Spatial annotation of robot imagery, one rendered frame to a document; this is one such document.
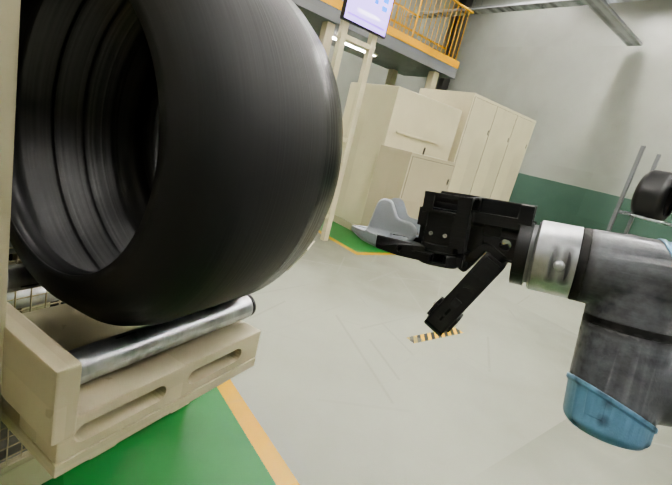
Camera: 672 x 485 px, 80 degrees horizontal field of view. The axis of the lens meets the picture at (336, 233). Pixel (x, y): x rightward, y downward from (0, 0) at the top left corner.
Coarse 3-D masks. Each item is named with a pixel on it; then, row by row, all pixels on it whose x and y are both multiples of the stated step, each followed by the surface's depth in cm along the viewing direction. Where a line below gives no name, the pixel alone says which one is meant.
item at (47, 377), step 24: (24, 336) 46; (48, 336) 48; (24, 360) 46; (48, 360) 44; (72, 360) 45; (24, 384) 46; (48, 384) 43; (72, 384) 44; (24, 408) 47; (48, 408) 44; (72, 408) 45; (48, 432) 44; (72, 432) 46
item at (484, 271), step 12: (480, 264) 44; (492, 264) 43; (504, 264) 43; (468, 276) 44; (480, 276) 44; (492, 276) 43; (456, 288) 45; (468, 288) 44; (480, 288) 44; (444, 300) 46; (456, 300) 45; (468, 300) 44; (432, 312) 46; (444, 312) 46; (456, 312) 45; (432, 324) 46; (444, 324) 46; (456, 324) 47
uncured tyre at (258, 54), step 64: (64, 0) 66; (128, 0) 71; (192, 0) 42; (256, 0) 48; (64, 64) 74; (128, 64) 82; (192, 64) 41; (256, 64) 44; (320, 64) 57; (64, 128) 78; (128, 128) 87; (192, 128) 42; (256, 128) 44; (320, 128) 55; (64, 192) 78; (128, 192) 88; (192, 192) 43; (256, 192) 46; (320, 192) 58; (64, 256) 71; (128, 256) 49; (192, 256) 47; (256, 256) 53; (128, 320) 55
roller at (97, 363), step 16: (224, 304) 71; (240, 304) 74; (176, 320) 63; (192, 320) 64; (208, 320) 67; (224, 320) 70; (112, 336) 55; (128, 336) 56; (144, 336) 57; (160, 336) 59; (176, 336) 61; (192, 336) 64; (80, 352) 50; (96, 352) 51; (112, 352) 53; (128, 352) 55; (144, 352) 57; (96, 368) 51; (112, 368) 53; (80, 384) 50
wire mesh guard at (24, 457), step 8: (32, 288) 89; (32, 296) 89; (48, 304) 93; (8, 432) 94; (0, 440) 94; (8, 440) 95; (8, 456) 97; (16, 456) 99; (24, 456) 100; (32, 456) 101; (0, 464) 96; (8, 464) 97; (16, 464) 98; (0, 472) 95
